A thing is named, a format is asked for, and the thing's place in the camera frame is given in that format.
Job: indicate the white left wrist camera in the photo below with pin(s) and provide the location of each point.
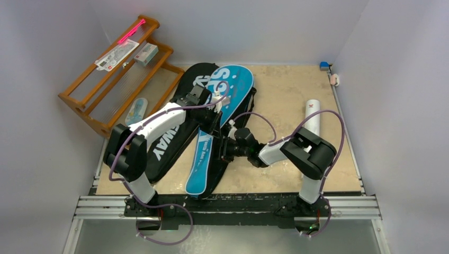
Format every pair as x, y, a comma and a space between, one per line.
220, 101

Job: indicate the small white box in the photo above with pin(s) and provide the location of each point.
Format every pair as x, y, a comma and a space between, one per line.
146, 54

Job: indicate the black metal base frame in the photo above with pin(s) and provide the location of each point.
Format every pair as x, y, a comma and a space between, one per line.
283, 210

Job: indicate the small blue block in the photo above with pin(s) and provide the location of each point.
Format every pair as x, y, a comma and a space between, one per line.
324, 66

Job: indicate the blue racket cover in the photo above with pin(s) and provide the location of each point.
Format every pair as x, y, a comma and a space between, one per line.
234, 86

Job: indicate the clear stationery packet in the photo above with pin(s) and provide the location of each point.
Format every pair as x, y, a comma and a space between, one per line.
111, 59

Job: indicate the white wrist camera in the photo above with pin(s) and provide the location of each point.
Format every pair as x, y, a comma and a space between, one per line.
231, 129
220, 101

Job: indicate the blue white plastic packet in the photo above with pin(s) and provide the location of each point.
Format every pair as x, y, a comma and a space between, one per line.
137, 111

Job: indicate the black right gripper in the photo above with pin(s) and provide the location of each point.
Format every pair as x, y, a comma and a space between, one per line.
226, 148

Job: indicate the pink white clip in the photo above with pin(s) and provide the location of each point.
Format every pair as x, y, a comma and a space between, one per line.
334, 80

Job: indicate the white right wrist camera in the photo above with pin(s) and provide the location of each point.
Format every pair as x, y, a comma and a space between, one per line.
231, 129

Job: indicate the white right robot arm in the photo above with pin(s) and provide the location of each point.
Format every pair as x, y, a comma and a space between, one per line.
311, 154

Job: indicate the black Crossway racket cover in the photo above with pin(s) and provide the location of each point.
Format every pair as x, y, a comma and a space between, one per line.
164, 151

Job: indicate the wooden shelf rack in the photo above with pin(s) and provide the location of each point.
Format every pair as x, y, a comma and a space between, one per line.
103, 98

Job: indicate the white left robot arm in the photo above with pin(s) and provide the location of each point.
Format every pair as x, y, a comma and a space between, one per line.
127, 148

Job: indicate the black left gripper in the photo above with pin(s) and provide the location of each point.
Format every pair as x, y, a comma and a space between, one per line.
214, 127

